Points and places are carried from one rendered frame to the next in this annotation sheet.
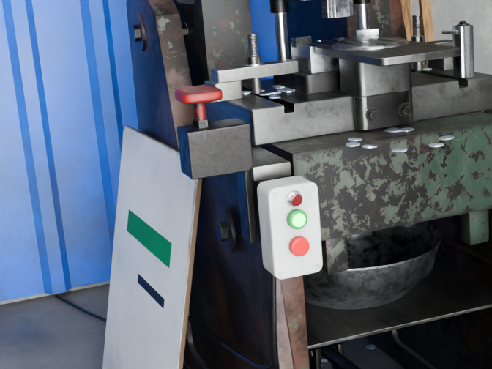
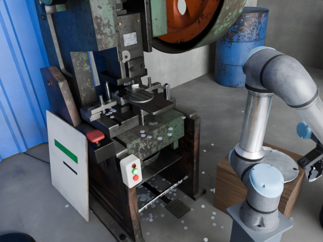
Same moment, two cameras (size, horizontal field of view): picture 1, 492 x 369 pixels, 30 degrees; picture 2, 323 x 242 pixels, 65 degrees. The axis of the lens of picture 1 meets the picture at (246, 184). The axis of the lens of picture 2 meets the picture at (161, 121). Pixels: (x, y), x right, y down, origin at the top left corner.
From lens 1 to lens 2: 0.56 m
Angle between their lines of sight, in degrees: 26
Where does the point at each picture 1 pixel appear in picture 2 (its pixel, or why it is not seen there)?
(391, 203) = (154, 147)
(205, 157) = (101, 155)
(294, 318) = (132, 191)
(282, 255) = (130, 181)
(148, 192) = (63, 137)
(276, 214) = (128, 171)
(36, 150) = (6, 108)
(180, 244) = (81, 158)
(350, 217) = (143, 154)
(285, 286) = not seen: hidden behind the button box
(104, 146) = (31, 102)
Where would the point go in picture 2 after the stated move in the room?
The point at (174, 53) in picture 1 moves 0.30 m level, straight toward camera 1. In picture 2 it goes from (67, 94) to (78, 116)
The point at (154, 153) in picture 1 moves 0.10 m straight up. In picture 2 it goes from (63, 125) to (59, 110)
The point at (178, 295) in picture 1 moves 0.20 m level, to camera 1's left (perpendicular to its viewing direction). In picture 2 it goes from (83, 174) to (47, 185)
